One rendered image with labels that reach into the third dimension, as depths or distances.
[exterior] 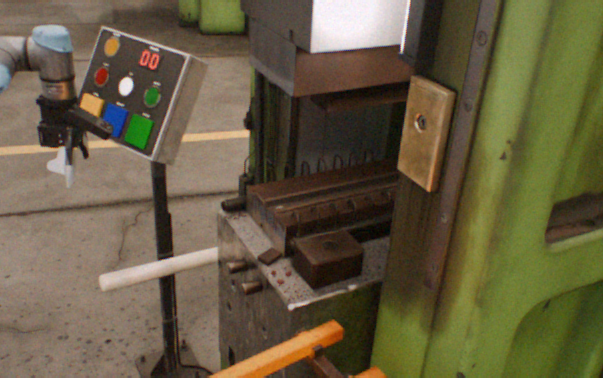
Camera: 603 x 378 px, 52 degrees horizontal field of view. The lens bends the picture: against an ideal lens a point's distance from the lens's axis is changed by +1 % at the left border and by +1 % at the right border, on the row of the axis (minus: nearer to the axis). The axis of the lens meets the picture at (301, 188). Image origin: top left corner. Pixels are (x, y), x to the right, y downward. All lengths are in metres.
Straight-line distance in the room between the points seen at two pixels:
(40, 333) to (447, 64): 1.98
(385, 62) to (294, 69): 0.20
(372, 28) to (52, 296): 1.97
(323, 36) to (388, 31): 0.13
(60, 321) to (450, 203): 1.88
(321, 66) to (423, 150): 0.25
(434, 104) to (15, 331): 1.99
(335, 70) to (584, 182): 0.47
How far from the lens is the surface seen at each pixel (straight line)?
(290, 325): 1.20
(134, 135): 1.62
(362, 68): 1.17
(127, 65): 1.70
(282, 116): 1.51
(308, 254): 1.19
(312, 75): 1.12
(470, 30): 0.94
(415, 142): 1.02
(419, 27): 0.97
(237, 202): 1.42
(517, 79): 0.89
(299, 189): 1.38
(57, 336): 2.54
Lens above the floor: 1.67
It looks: 30 degrees down
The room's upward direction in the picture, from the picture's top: 4 degrees clockwise
